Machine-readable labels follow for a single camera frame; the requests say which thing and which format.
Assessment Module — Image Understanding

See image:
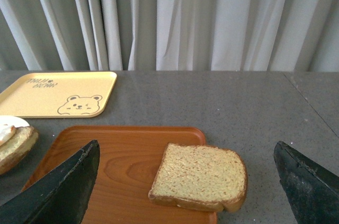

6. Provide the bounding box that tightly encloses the fried egg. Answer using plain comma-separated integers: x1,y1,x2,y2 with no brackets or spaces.
0,124,16,145

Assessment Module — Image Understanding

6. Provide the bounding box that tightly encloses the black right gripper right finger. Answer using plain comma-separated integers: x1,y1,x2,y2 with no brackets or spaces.
273,141,338,223

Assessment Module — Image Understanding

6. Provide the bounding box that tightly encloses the bread slice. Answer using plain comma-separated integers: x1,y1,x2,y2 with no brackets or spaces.
148,143,248,212
1,126,39,175

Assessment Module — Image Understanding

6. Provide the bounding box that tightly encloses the grey white curtain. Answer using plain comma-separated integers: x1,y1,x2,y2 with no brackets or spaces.
1,0,338,72

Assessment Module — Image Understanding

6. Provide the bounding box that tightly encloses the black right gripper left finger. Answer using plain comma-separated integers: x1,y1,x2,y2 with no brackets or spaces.
1,140,100,223

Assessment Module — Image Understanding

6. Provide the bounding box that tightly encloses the yellow bear tray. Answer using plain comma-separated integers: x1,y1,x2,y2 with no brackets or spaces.
1,71,117,118

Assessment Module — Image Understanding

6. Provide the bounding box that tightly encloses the brown wooden tray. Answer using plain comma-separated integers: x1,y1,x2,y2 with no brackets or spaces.
26,126,217,223

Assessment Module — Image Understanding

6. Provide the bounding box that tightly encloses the white round plate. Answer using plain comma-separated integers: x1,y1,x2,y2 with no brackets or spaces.
0,115,29,128

